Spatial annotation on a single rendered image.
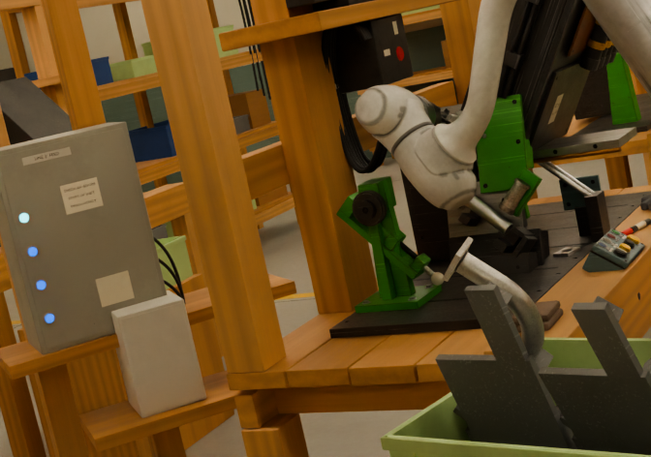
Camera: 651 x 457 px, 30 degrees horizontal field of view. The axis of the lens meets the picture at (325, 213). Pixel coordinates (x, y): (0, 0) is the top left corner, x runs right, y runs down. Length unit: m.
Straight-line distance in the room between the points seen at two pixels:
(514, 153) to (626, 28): 0.78
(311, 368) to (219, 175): 0.41
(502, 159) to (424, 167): 0.43
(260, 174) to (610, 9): 0.92
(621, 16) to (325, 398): 0.96
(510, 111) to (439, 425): 1.14
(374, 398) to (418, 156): 0.48
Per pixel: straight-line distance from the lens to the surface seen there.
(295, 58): 2.64
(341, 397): 2.43
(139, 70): 8.22
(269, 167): 2.64
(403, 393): 2.36
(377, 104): 2.35
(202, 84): 2.32
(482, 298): 1.56
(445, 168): 2.32
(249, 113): 9.36
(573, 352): 1.94
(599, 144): 2.79
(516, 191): 2.68
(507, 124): 2.74
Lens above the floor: 1.51
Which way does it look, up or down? 9 degrees down
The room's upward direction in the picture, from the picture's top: 12 degrees counter-clockwise
